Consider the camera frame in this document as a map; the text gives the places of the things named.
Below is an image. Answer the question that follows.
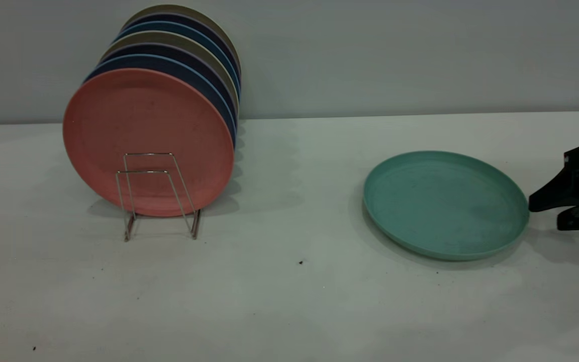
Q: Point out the green round plate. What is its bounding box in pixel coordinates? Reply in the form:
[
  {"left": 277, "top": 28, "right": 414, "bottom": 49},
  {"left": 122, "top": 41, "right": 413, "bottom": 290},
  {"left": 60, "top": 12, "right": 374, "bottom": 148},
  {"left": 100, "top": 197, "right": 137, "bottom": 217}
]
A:
[{"left": 363, "top": 150, "right": 530, "bottom": 261}]

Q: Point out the blue round plate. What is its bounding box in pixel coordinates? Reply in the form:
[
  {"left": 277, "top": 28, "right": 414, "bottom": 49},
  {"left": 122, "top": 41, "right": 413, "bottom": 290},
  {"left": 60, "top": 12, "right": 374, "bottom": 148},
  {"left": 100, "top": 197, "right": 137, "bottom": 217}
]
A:
[
  {"left": 114, "top": 21, "right": 241, "bottom": 96},
  {"left": 83, "top": 54, "right": 238, "bottom": 149}
]

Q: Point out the navy purple round plate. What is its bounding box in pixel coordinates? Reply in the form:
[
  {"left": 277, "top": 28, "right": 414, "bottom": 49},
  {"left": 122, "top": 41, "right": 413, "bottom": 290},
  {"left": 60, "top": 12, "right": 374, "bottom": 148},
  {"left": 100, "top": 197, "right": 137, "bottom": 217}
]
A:
[
  {"left": 100, "top": 43, "right": 240, "bottom": 117},
  {"left": 120, "top": 13, "right": 242, "bottom": 76}
]

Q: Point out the pink round plate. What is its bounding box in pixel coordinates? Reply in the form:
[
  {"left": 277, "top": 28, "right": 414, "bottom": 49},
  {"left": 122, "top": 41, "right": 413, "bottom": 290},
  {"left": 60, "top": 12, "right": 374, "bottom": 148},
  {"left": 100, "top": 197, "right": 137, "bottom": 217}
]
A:
[{"left": 63, "top": 68, "right": 235, "bottom": 218}]

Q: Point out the metal wire plate rack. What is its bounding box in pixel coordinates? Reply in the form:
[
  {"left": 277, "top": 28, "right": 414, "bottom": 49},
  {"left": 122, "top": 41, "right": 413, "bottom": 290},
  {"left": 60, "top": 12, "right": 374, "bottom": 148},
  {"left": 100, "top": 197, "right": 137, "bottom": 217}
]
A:
[{"left": 115, "top": 152, "right": 202, "bottom": 242}]

